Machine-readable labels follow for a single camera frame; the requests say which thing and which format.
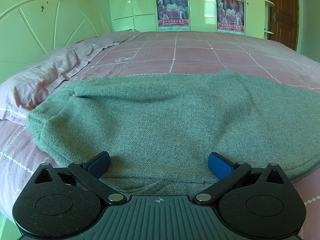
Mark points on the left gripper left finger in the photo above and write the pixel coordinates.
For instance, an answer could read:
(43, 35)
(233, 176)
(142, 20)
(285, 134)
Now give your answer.
(89, 174)

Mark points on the far pink pillow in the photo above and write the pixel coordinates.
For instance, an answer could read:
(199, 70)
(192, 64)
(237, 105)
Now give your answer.
(107, 40)

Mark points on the brown wooden door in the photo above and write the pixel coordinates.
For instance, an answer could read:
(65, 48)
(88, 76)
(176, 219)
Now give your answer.
(284, 20)

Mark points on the pink pillow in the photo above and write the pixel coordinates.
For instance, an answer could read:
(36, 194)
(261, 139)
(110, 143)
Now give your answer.
(25, 90)
(107, 40)

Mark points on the grey sweatpants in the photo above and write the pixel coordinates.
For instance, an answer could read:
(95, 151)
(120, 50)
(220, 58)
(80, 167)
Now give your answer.
(159, 130)

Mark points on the lower left red poster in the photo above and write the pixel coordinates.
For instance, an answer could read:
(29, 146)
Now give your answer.
(172, 13)

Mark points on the pink checked bed sheet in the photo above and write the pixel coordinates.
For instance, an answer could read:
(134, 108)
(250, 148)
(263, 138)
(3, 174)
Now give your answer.
(152, 53)

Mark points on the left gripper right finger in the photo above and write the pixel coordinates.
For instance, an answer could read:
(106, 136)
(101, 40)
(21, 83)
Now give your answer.
(228, 173)

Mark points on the white wooden headboard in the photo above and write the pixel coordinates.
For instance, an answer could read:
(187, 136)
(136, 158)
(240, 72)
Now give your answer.
(33, 28)

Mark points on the lower right red poster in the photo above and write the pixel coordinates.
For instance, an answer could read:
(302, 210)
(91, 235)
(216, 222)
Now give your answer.
(231, 16)

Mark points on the white corner shelf unit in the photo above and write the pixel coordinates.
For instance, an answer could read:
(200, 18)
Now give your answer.
(267, 25)

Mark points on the white built-in wardrobe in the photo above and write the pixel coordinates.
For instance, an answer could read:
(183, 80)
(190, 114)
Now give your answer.
(141, 15)

